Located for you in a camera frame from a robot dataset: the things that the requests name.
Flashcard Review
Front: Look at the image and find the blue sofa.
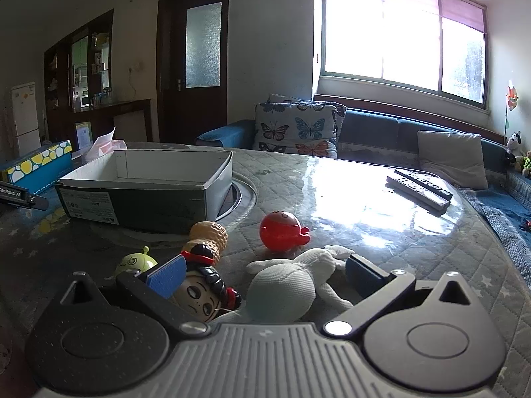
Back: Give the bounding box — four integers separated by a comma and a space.
196, 105, 531, 295

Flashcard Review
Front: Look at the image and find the tissue pack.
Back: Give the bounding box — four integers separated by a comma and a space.
84, 128, 128, 162

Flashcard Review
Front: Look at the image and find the red octopus toy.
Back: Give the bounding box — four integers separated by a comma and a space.
259, 211, 311, 253

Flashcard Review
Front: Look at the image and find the purple roller blind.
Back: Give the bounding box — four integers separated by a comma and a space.
324, 0, 487, 34

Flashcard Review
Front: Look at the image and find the black-haired doll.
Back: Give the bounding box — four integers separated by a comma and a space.
172, 241, 243, 323

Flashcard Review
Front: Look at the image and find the cardboard box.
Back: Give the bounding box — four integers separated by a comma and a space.
55, 149, 234, 223

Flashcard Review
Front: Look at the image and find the green alien toy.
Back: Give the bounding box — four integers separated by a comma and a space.
114, 246, 158, 278

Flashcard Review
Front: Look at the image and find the window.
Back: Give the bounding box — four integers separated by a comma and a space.
321, 0, 488, 110

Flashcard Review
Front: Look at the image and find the cow plush toy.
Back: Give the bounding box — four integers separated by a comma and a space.
505, 131, 522, 162

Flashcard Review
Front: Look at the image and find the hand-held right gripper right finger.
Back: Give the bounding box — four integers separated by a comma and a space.
324, 254, 478, 336

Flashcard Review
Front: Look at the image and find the black remote control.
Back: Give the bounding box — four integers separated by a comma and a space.
394, 168, 454, 201

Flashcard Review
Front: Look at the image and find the butterfly print pillow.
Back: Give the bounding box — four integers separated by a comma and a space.
253, 101, 338, 158
267, 93, 347, 133

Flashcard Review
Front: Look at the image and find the white refrigerator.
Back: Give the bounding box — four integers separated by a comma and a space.
10, 82, 42, 159

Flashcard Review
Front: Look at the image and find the grey cushion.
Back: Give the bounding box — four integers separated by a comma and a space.
417, 130, 488, 189

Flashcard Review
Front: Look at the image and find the white plush toy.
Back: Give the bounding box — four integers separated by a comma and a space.
216, 245, 356, 324

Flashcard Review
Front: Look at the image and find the dark wooden door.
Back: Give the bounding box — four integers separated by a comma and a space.
157, 0, 231, 146

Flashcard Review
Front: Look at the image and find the framed certificate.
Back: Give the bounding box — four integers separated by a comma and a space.
75, 121, 93, 151

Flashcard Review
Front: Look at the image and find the colourful pinwheel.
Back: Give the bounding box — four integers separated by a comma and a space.
504, 84, 520, 130

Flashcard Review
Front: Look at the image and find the white board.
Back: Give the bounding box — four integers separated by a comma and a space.
113, 112, 148, 142

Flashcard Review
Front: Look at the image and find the blue box with yellow dots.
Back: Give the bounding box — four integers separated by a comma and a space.
0, 140, 73, 195

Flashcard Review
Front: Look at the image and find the dark wooden cabinet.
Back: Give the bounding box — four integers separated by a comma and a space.
44, 8, 152, 142

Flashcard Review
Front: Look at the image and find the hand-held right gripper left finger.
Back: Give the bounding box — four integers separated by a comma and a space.
60, 254, 210, 336

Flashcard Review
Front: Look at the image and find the grey quilted desktop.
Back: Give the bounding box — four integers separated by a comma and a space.
0, 143, 529, 341

